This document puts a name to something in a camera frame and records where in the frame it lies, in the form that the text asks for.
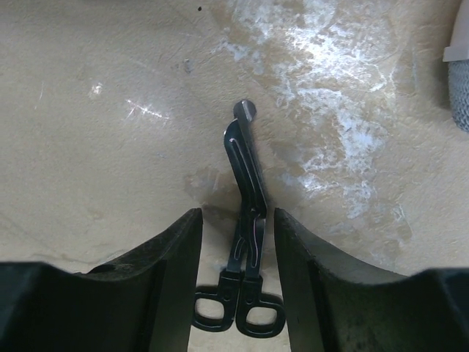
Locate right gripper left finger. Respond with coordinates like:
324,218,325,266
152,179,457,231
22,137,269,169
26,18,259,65
1,208,202,351

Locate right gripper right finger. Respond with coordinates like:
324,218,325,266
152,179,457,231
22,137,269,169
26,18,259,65
274,209,468,351

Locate black handled scissors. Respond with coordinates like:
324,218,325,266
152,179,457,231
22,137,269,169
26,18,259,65
192,100,286,339

